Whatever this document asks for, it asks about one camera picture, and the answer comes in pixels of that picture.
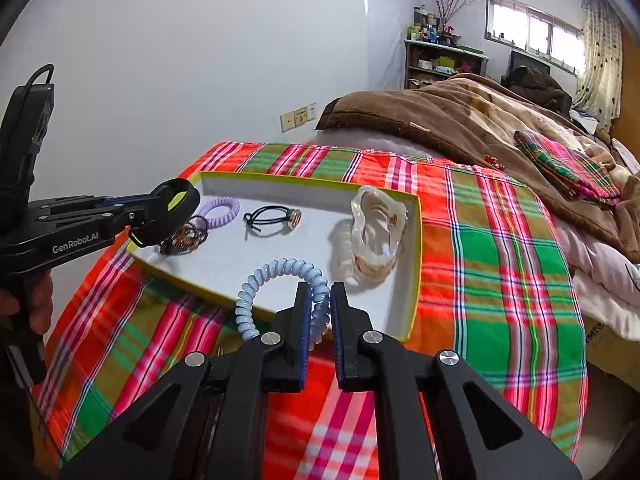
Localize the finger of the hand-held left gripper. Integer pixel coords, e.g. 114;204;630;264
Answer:
36;207;152;235
31;187;168;213

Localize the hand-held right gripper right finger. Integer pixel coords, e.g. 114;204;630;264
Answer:
330;281;583;480

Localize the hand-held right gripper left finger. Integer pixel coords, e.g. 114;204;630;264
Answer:
59;281;313;480

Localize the light blue spiral hair tie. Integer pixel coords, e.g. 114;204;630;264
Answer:
235;257;332;352

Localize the brown beaded bracelet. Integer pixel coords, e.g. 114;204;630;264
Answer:
159;215;211;257

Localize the black smart band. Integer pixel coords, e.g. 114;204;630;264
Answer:
127;178;202;251

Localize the clear hair claw clip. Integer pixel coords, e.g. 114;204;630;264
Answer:
349;185;408;278

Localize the yellow-green cardboard box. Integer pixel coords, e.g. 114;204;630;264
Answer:
125;171;423;342

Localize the black hair tie with charm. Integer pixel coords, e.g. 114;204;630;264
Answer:
243;205;303;235

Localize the purple spiral hair tie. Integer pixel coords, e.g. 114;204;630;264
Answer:
200;196;241;231

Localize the person's left hand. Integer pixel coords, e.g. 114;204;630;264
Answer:
27;274;55;337

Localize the plaid bed sheet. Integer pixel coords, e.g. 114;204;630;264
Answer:
30;141;591;480

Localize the brown blanket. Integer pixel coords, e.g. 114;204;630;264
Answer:
316;72;640;263

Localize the white quilt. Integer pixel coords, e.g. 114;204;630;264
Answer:
552;210;640;346

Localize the folded plaid cloth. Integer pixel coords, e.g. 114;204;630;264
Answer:
514;130;623;206

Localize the wooden shelf unit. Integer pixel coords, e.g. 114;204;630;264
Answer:
404;40;488;90

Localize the group of bottles and jars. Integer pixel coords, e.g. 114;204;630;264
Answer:
406;5;461;46

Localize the dark clothes pile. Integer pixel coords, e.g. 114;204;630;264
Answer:
502;65;573;111

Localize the black television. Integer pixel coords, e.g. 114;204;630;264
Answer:
507;50;551;86

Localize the vase of dry branches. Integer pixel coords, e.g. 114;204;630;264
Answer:
430;0;481;31

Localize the window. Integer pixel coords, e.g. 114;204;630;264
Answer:
485;0;586;76

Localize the wooden wardrobe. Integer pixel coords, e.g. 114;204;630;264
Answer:
617;25;640;161

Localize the patterned curtain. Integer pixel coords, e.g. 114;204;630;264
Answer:
572;0;623;121

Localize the black cable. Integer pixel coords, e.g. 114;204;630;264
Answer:
24;64;55;92

